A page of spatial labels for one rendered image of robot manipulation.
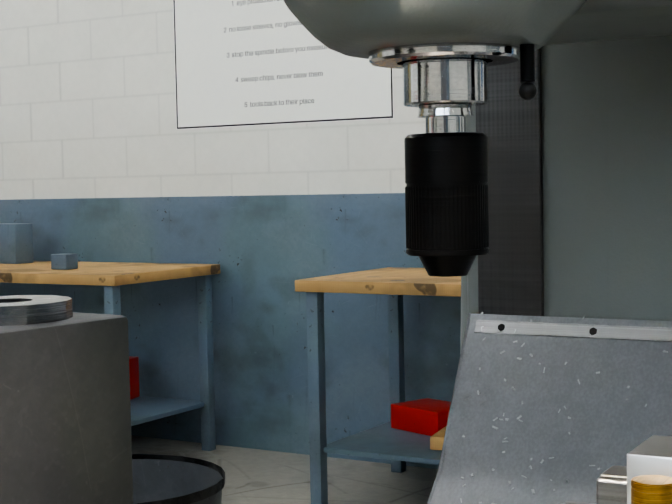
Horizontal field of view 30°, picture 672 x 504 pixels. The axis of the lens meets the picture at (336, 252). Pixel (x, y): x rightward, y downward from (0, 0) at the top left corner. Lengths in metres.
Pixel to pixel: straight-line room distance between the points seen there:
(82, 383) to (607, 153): 0.47
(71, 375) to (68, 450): 0.05
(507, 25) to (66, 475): 0.43
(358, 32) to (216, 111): 5.37
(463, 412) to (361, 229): 4.51
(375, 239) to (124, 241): 1.44
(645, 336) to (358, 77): 4.61
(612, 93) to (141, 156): 5.32
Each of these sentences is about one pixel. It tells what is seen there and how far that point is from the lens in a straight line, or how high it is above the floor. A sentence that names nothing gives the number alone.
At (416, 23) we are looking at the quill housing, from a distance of 0.64.
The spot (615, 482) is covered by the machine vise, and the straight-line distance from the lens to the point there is 0.72.
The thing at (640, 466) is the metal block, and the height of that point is 1.09.
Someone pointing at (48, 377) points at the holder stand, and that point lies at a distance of 0.85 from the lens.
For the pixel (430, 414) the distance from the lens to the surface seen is 5.05.
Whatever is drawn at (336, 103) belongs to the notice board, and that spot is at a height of 1.61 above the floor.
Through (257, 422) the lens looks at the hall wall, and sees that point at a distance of 5.99.
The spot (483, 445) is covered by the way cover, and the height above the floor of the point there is 1.01.
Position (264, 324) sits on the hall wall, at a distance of 5.89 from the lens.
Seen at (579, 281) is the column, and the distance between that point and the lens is 1.08.
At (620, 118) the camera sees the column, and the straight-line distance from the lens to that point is 1.07.
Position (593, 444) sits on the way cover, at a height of 1.02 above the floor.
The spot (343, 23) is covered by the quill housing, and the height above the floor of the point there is 1.32.
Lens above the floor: 1.24
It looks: 3 degrees down
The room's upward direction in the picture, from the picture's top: 1 degrees counter-clockwise
